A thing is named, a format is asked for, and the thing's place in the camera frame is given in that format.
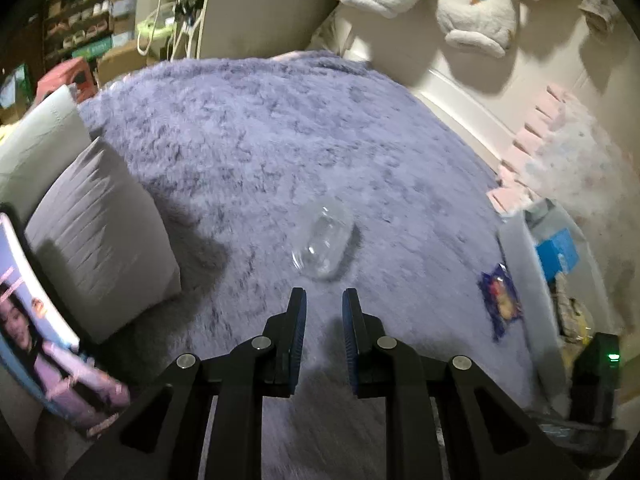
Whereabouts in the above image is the beige headboard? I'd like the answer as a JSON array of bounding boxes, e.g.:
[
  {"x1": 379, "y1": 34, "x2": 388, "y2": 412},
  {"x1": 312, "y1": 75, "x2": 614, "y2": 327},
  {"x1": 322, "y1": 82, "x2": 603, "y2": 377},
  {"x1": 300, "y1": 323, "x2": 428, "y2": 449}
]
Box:
[{"x1": 197, "y1": 0, "x2": 341, "y2": 61}]

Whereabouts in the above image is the white fabric storage bin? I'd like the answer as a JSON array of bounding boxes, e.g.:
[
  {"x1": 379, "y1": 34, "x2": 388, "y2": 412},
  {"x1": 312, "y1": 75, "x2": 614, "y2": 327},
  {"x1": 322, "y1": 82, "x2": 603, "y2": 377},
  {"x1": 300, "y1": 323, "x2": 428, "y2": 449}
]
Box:
[{"x1": 497, "y1": 197, "x2": 616, "y2": 376}]

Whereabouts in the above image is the green power strip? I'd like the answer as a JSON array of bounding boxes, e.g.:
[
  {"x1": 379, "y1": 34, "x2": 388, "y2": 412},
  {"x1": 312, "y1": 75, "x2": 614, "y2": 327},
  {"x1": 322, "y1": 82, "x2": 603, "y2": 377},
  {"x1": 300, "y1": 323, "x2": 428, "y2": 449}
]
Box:
[{"x1": 136, "y1": 17, "x2": 177, "y2": 41}]

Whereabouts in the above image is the plaid fabric pouch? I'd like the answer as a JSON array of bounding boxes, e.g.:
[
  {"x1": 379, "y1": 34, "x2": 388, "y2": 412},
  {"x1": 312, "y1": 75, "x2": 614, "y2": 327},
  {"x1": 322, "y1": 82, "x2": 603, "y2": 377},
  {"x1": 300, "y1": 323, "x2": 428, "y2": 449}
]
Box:
[{"x1": 552, "y1": 274, "x2": 582, "y2": 333}]

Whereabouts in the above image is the grey pleated pillow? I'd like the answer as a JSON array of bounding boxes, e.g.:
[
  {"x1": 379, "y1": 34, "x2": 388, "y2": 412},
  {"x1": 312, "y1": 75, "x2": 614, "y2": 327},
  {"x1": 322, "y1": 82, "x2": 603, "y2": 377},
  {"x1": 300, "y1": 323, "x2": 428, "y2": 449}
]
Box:
[{"x1": 25, "y1": 137, "x2": 182, "y2": 343}]

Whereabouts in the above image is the cream pillow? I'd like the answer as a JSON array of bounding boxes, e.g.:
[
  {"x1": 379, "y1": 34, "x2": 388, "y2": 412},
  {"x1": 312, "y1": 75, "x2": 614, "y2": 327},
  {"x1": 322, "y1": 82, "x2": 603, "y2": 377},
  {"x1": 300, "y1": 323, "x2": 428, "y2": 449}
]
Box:
[{"x1": 0, "y1": 85, "x2": 93, "y2": 211}]

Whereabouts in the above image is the floral quilt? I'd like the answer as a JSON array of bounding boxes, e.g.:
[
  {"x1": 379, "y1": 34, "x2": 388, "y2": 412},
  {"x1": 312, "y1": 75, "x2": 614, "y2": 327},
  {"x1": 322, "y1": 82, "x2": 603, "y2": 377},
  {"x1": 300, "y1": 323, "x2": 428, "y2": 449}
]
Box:
[{"x1": 520, "y1": 100, "x2": 640, "y2": 331}]

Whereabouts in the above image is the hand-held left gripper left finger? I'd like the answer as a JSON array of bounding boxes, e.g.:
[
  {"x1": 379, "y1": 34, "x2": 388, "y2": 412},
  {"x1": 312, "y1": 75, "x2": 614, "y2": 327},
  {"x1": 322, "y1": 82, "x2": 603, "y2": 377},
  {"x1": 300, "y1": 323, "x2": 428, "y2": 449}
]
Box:
[{"x1": 65, "y1": 287, "x2": 307, "y2": 480}]

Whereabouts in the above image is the pink stool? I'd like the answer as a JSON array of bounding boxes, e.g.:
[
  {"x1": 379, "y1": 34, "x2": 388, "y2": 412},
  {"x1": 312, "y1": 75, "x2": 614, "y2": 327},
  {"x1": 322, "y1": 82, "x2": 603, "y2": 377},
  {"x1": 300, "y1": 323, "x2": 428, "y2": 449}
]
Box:
[{"x1": 36, "y1": 57, "x2": 97, "y2": 106}]

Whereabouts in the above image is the pink foam mat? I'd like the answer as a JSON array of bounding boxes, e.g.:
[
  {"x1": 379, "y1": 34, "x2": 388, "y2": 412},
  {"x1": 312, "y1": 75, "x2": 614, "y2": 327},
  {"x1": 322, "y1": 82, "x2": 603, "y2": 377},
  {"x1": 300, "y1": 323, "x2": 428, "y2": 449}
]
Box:
[{"x1": 487, "y1": 82, "x2": 568, "y2": 216}]

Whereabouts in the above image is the purple fluffy rug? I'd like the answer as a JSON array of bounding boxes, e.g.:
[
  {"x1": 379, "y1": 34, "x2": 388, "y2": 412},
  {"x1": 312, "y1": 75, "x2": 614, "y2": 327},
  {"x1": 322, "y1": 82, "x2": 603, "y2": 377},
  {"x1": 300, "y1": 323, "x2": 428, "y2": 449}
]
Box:
[{"x1": 75, "y1": 50, "x2": 551, "y2": 480}]

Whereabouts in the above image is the clear plastic container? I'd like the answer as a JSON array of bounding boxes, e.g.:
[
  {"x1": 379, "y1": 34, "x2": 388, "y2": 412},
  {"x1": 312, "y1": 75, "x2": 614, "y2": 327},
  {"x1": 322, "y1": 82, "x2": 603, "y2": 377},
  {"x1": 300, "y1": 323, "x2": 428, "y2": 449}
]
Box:
[{"x1": 291, "y1": 197, "x2": 355, "y2": 281}]

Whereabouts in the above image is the wooden shelf with goods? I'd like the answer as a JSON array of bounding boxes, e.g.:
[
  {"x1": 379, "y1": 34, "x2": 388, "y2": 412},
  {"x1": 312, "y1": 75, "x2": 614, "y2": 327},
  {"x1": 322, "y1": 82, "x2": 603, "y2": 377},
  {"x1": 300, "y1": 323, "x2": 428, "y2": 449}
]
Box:
[{"x1": 42, "y1": 0, "x2": 141, "y2": 61}]

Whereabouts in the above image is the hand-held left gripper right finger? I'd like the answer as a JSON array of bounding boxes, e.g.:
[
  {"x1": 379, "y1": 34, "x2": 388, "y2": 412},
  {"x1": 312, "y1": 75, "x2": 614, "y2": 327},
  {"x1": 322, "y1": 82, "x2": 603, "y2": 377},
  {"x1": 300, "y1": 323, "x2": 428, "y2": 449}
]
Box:
[{"x1": 342, "y1": 287, "x2": 586, "y2": 480}]

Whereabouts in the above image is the blue cardboard box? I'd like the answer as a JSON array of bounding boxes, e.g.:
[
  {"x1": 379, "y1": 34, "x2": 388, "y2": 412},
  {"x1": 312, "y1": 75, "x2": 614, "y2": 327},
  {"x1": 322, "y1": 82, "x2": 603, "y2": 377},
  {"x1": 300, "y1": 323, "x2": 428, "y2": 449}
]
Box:
[{"x1": 535, "y1": 227, "x2": 581, "y2": 281}]

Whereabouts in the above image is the white plush toy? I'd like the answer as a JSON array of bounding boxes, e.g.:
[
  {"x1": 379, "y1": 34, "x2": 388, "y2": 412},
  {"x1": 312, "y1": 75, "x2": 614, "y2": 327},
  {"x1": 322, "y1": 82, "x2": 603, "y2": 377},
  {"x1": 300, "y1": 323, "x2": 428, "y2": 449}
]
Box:
[{"x1": 340, "y1": 0, "x2": 519, "y2": 58}]

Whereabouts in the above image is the blue striped snack packet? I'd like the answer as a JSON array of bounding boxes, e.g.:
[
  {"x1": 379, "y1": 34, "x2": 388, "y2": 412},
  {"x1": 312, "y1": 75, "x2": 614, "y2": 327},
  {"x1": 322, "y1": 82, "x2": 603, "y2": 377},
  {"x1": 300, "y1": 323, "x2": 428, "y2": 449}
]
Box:
[{"x1": 477, "y1": 262, "x2": 523, "y2": 343}]

